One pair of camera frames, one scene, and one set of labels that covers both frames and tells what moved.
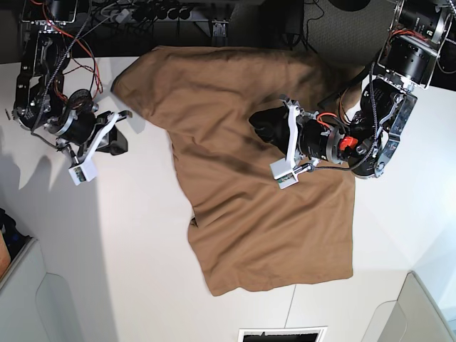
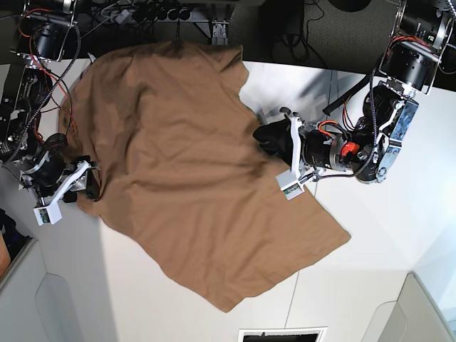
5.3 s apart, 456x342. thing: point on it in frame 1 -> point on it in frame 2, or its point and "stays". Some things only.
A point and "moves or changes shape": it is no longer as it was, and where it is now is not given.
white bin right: (414, 316) stays
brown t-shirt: (249, 230) moves or changes shape
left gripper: (82, 130) -> (55, 179)
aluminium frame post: (219, 33) stays
